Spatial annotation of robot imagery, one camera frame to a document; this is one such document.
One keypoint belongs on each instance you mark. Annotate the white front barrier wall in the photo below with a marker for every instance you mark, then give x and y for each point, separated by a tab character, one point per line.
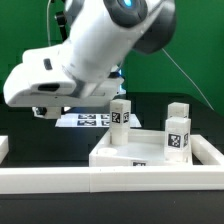
110	179

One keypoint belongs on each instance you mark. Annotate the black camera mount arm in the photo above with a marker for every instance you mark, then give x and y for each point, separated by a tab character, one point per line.
61	21

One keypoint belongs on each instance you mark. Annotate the fiducial marker sheet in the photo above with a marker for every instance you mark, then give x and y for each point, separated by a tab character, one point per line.
95	120

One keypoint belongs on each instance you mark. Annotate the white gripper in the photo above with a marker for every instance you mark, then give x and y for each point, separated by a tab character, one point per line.
39	81

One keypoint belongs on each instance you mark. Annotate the white left barrier piece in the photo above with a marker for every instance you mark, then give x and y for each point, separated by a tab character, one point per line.
4	148

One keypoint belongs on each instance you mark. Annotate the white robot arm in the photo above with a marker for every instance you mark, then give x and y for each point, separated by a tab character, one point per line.
80	72

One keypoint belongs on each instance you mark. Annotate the white square table top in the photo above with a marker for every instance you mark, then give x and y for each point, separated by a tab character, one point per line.
144	148

